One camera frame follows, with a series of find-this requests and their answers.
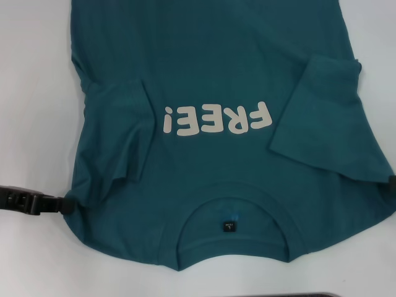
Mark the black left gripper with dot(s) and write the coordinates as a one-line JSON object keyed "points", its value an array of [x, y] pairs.
{"points": [[18, 199]]}

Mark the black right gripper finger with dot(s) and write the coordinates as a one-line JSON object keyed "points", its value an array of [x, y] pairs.
{"points": [[393, 180]]}

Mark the teal FREE print T-shirt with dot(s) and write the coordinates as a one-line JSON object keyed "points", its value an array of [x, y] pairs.
{"points": [[216, 62]]}

